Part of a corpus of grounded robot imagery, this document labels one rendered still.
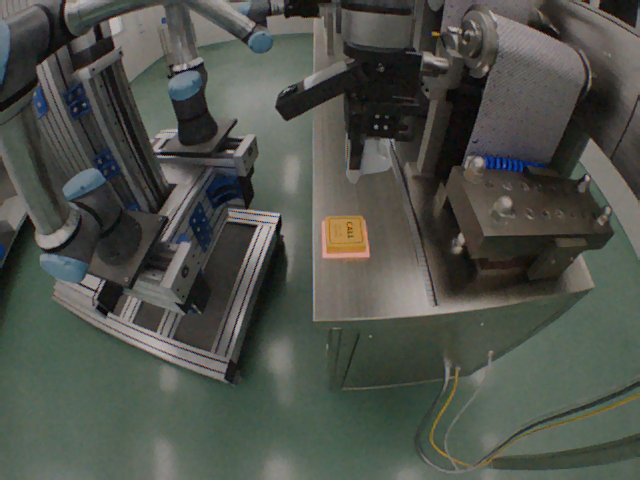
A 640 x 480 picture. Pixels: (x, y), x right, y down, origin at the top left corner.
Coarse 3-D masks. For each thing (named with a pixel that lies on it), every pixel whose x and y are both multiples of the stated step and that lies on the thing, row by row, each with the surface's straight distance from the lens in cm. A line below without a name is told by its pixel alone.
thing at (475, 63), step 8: (472, 16) 58; (480, 16) 55; (480, 24) 55; (488, 24) 53; (488, 32) 52; (488, 40) 52; (488, 48) 52; (464, 56) 59; (480, 56) 54; (488, 56) 53; (472, 64) 56; (480, 64) 54
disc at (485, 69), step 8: (472, 8) 59; (480, 8) 57; (488, 8) 55; (464, 16) 62; (488, 16) 54; (496, 24) 52; (496, 32) 51; (496, 40) 51; (496, 48) 51; (496, 56) 51; (464, 64) 60; (488, 64) 53; (472, 72) 57; (480, 72) 55; (488, 72) 53
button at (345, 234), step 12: (348, 216) 55; (360, 216) 56; (336, 228) 53; (348, 228) 53; (360, 228) 54; (336, 240) 52; (348, 240) 52; (360, 240) 52; (336, 252) 52; (348, 252) 53; (360, 252) 53
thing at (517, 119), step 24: (504, 96) 56; (528, 96) 59; (552, 96) 63; (480, 120) 57; (504, 120) 59; (528, 120) 62; (552, 120) 66; (480, 144) 60; (504, 144) 62; (528, 144) 66; (552, 144) 70
